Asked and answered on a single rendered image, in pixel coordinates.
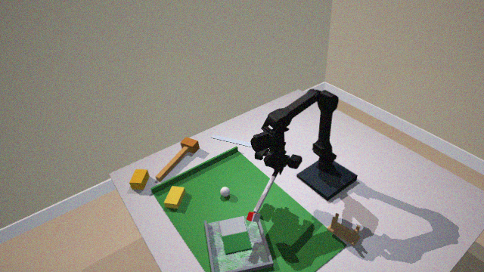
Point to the white golf ball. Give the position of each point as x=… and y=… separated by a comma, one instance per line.
x=225, y=191

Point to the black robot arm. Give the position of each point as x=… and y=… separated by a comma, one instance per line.
x=279, y=119

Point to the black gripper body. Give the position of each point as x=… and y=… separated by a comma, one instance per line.
x=293, y=162

